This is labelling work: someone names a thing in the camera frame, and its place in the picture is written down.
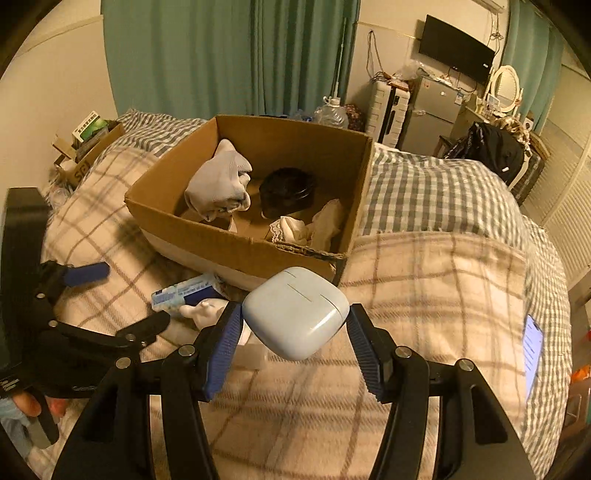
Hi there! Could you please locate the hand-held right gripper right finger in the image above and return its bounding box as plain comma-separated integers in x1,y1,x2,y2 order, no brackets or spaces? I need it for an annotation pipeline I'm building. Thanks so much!
346,302,527,480

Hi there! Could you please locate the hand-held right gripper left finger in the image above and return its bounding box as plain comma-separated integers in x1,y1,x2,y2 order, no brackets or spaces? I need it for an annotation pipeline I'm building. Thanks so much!
51,300,245,480

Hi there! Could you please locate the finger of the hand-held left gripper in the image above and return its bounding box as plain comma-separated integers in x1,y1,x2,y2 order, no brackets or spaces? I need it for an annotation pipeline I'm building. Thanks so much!
46,313,171,370
33,260,112,326

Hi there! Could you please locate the light blue earbuds case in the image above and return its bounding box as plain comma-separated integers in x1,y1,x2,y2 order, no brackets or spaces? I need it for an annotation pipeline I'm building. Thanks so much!
241,267,350,361

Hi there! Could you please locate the brown cardboard box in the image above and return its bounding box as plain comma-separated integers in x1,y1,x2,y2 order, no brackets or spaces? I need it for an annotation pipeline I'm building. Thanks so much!
124,114,374,292

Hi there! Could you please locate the person's left forearm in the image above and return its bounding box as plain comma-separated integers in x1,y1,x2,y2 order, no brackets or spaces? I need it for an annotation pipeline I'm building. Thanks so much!
0,396,35,468

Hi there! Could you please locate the person's left hand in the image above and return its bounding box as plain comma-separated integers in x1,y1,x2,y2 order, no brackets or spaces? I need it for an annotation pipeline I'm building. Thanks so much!
11,389,69,420

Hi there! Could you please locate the white figurine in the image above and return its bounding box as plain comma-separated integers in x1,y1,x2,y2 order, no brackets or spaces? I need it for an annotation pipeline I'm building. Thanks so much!
179,298,259,352

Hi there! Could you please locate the blue and white packet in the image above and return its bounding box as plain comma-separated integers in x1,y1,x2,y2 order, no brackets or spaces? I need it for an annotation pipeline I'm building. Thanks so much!
151,273,223,317

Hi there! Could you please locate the beige plaid blanket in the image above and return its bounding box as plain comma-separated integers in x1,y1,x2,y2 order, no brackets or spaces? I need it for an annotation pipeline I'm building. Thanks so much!
41,147,530,480

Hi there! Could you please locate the small cardboard box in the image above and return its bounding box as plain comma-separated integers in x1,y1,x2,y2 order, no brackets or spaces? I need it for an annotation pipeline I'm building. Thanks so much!
52,121,126,188

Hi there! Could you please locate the beige lace cloth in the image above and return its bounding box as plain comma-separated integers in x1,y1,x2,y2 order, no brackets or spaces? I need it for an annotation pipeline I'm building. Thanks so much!
265,198,350,253

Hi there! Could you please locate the green book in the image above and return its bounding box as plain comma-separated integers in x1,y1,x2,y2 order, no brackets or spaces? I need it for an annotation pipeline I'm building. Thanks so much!
72,111,110,149

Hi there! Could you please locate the white cloth glove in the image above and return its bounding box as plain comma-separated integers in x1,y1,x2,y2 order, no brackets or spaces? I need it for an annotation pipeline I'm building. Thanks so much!
185,138,254,223

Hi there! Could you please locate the smartphone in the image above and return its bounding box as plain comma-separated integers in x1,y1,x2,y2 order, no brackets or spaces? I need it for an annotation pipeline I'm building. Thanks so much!
523,315,545,401

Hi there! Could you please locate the grey checked duvet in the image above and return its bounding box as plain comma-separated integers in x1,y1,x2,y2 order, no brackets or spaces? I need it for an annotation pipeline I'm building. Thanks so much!
115,108,574,480

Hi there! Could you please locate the black round container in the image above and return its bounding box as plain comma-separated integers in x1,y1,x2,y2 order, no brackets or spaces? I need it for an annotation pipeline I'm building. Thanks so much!
259,167,318,219

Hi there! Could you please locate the large clear water bottle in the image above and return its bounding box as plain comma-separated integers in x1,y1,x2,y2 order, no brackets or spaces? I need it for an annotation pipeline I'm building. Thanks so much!
315,96,350,130

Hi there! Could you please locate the white suitcase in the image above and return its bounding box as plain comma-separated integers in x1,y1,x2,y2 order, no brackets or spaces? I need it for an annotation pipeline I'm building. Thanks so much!
367,78,411,149

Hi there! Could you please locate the black backpack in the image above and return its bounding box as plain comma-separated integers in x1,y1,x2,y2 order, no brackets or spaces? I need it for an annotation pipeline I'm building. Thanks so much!
465,122,527,180

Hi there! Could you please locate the wide green curtain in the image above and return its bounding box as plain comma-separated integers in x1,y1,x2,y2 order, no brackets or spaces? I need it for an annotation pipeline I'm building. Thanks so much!
100,0,361,122

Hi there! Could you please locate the silver fridge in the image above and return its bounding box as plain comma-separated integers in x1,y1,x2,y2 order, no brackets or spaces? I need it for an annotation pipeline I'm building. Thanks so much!
401,76,479,156

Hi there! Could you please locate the metal pole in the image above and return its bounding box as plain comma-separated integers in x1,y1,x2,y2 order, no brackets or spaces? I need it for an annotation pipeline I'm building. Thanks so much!
338,18,348,100

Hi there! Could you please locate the white oval mirror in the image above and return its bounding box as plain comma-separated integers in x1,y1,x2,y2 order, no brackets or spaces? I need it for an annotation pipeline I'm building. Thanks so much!
488,65,523,116

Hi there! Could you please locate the narrow green curtain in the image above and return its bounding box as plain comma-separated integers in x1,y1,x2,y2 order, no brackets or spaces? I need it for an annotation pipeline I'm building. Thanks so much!
505,0,567,121

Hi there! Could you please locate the black wall television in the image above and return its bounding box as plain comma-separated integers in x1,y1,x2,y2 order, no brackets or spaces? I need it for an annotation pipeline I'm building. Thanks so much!
419,15,496,84

